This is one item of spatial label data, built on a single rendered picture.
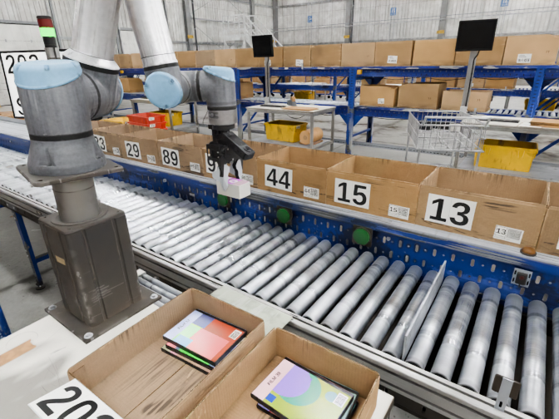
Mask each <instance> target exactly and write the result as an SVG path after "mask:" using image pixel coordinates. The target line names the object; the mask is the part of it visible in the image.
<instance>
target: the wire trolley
mask: <svg viewBox="0 0 559 419"><path fill-rule="evenodd" d="M414 112H422V113H424V112H427V113H429V112H442V115H443V112H447V114H448V112H452V114H453V112H457V113H458V112H462V113H464V114H465V116H464V114H463V116H438V113H437V116H433V114H432V116H425V117H424V120H423V118H422V120H421V121H423V124H422V123H421V124H420V123H419V121H418V119H416V118H415V117H414V115H413V114H412V113H411V111H409V115H408V129H407V130H406V132H407V133H408V140H407V147H406V154H405V161H406V162H407V156H408V143H409V137H410V139H411V141H412V143H413V145H414V147H415V149H416V150H417V151H418V157H417V162H412V163H418V164H425V165H446V167H447V165H450V167H449V168H454V167H453V156H454V151H455V152H477V160H476V164H475V169H474V171H477V166H478V162H479V157H480V153H483V152H484V150H482V149H481V146H482V147H483V143H484V140H486V138H485V135H486V131H485V135H484V137H483V134H484V130H485V127H486V130H487V127H489V125H488V124H489V122H490V120H491V119H492V118H491V117H490V116H470V115H469V114H468V113H466V112H464V111H413V113H414ZM427 119H436V122H437V119H441V121H440V125H436V124H435V125H430V124H427V122H426V120H427ZM442 119H446V120H447V119H462V121H463V119H464V120H465V119H469V123H470V125H469V124H468V125H467V123H468V120H467V122H466V120H465V123H466V125H465V124H464V121H463V124H462V122H461V121H456V120H455V121H442ZM470 119H471V121H472V120H473V119H474V120H475V124H476V121H477V122H478V123H479V122H480V123H482V124H483V125H482V124H481V125H480V124H479V125H478V124H476V125H475V124H474V121H473V124H474V125H473V124H471V122H470ZM478 119H483V120H487V122H486V123H484V122H482V121H480V120H478ZM415 121H416V122H415ZM425 122H426V124H425ZM441 122H445V125H441ZM446 122H450V125H446ZM451 122H455V124H456V122H461V125H451ZM419 126H421V128H422V126H426V127H427V126H430V131H426V127H425V131H421V130H419ZM433 126H435V128H436V126H437V127H439V126H444V127H443V131H441V130H440V128H439V130H437V131H436V130H434V131H432V129H431V127H432V128H433ZM445 126H449V131H445ZM451 126H454V129H455V126H456V131H454V130H453V131H450V130H451ZM458 126H460V130H461V132H462V133H461V132H460V131H457V127H458ZM461 127H462V128H463V127H464V128H465V131H466V133H467V137H466V134H465V131H464V129H463V130H462V129H461ZM466 127H467V130H466ZM470 127H471V128H470ZM473 127H474V128H475V130H474V129H473ZM476 127H481V128H482V129H483V127H484V130H483V134H482V129H481V128H480V132H481V133H480V132H479V128H478V132H479V134H478V133H477V132H476ZM470 129H471V130H472V131H473V132H474V134H473V133H472V134H471V130H470ZM467 131H468V132H467ZM469 131H470V134H471V137H472V136H473V138H472V141H471V138H470V135H469ZM432 132H435V133H436V132H437V133H436V134H437V136H436V137H431V134H432ZM438 132H442V133H443V134H442V135H441V136H438ZM463 132H464V134H463ZM475 132H476V136H478V135H479V136H480V137H479V136H478V138H477V139H476V136H475ZM468 135H469V138H468ZM425 136H430V137H425ZM474 136H475V139H474ZM458 137H461V138H458ZM462 137H464V138H462ZM481 137H482V139H481ZM417 138H424V139H425V138H426V139H425V140H418V139H417ZM427 138H429V139H427ZM483 138H484V139H483ZM415 139H416V140H415ZM449 139H454V140H451V141H444V140H449ZM459 139H460V140H459ZM469 139H470V140H469ZM437 140H441V141H442V142H437V143H436V142H435V143H430V141H437ZM475 140H476V145H475ZM478 140H479V141H478ZM481 140H483V143H482V142H481V146H480V141H481ZM443 141H444V142H443ZM468 141H470V142H471V143H467V142H468ZM473 141H474V143H473ZM424 142H428V144H424ZM462 142H466V144H463V143H462ZM418 143H423V144H420V145H418ZM452 143H453V145H447V144H452ZM456 143H462V144H457V145H456ZM443 144H446V145H443ZM477 144H478V145H477ZM424 145H429V147H423V146H424ZM432 145H435V146H432ZM436 145H440V146H436ZM462 145H464V146H465V147H460V146H462ZM466 145H471V146H466ZM472 145H475V146H472ZM417 146H422V147H418V148H417ZM455 146H459V147H456V148H455ZM479 146H480V147H479ZM440 147H441V148H442V147H447V148H445V149H435V148H440ZM448 147H449V148H448ZM450 147H453V148H450ZM429 148H432V149H429ZM468 148H471V150H469V149H468ZM472 148H477V149H472ZM455 149H458V150H455ZM459 149H465V150H459ZM466 149H468V150H466ZM421 150H430V151H452V152H453V153H452V157H451V162H450V164H438V163H419V157H420V151H421ZM454 169H455V168H454Z"/></svg>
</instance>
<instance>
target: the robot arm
mask: <svg viewBox="0 0 559 419"><path fill-rule="evenodd" d="M124 1H125V4H126V10H127V12H128V15H129V18H130V21H131V26H132V29H133V32H134V35H135V39H136V44H137V46H138V49H139V53H140V55H141V60H142V64H143V69H144V73H145V76H146V81H145V86H144V89H145V93H146V97H147V99H148V100H149V101H150V102H151V103H152V104H153V105H154V106H157V107H160V108H163V109H170V108H174V107H176V106H178V105H180V104H182V103H184V102H199V101H206V104H207V110H208V118H209V123H210V124H211V125H208V129H212V139H213V141H211V142H210V143H209V144H206V151H207V160H212V161H214V162H218V169H217V170H216V171H214V172H213V173H212V176H213V178H214V179H216V180H218V181H219V182H220V183H221V187H222V189H223V191H226V190H227V188H228V180H229V178H228V174H229V172H230V173H231V174H232V175H235V177H236V179H239V180H241V176H242V170H243V160H248V159H252V158H253V156H254V154H255V151H254V150H252V149H251V148H250V147H249V146H248V145H247V144H246V143H244V142H243V141H242V140H241V139H240V138H239V137H238V136H237V135H236V134H235V133H234V132H233V131H230V130H231V129H235V123H237V122H238V116H237V108H236V95H235V74H234V71H233V69H232V68H230V67H213V66H203V70H202V71H180V68H179V64H178V61H177V60H176V55H175V52H174V48H173V45H172V41H171V36H170V33H169V29H168V26H167V22H166V16H165V13H164V9H163V7H162V3H161V0H124ZM120 10H121V0H76V3H75V12H74V22H73V31H72V46H71V47H70V48H69V49H67V50H66V51H64V52H63V53H62V59H61V60H36V61H26V62H18V63H16V64H15V65H14V66H13V68H12V69H13V75H14V83H15V85H16V88H17V94H18V97H19V100H20V103H21V107H22V113H23V116H24V120H25V122H26V126H27V132H28V135H29V138H30V148H29V153H28V158H27V168H28V170H29V173H31V174H33V175H40V176H64V175H77V174H81V173H86V172H90V171H93V170H97V169H100V168H102V167H103V166H105V165H106V156H105V154H104V152H103V151H102V149H101V147H100V146H99V144H98V143H97V141H96V139H95V137H94V134H93V129H92V121H91V120H92V119H95V118H98V117H102V116H107V115H109V114H111V113H112V112H113V111H114V110H116V109H117V108H118V107H119V105H120V104H121V102H122V98H123V87H122V84H121V81H120V79H119V78H118V77H119V70H120V67H119V66H118V65H117V64H116V62H115V60H114V53H115V46H116V35H117V28H118V22H119V16H120ZM208 149H210V156H209V154H208ZM226 163H227V164H229V163H230V166H228V165H227V164H226Z"/></svg>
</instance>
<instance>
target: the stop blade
mask: <svg viewBox="0 0 559 419"><path fill-rule="evenodd" d="M446 262H447V261H444V263H443V265H442V267H441V268H440V270H439V272H438V275H437V277H436V278H435V279H434V281H433V284H432V286H431V288H430V289H429V291H428V293H427V295H426V297H425V299H424V300H423V303H422V305H421V307H420V308H419V310H418V312H417V314H416V316H415V318H414V320H413V322H412V323H411V325H410V327H409V329H408V331H407V333H406V335H405V339H404V344H403V355H402V361H404V359H405V358H406V356H407V354H408V351H409V349H410V348H411V346H412V344H413V341H414V339H415V338H416V336H417V333H418V330H419V329H420V327H421V325H422V323H423V320H424V319H425V317H426V315H427V313H428V310H429V309H430V307H431V305H432V303H433V300H434V299H435V296H436V294H437V292H438V290H439V288H440V286H441V284H442V282H443V275H444V271H445V266H446Z"/></svg>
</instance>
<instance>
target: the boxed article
mask: <svg viewBox="0 0 559 419"><path fill-rule="evenodd" d="M228 178H229V180H228V188H227V190H226V191H223V189H222V187H221V183H220V182H219V181H218V180H217V181H216V184H217V194H220V195H226V196H229V197H233V198H236V199H239V200H240V199H242V198H244V197H246V196H247V195H250V182H249V181H246V180H239V179H236V178H231V177H228Z"/></svg>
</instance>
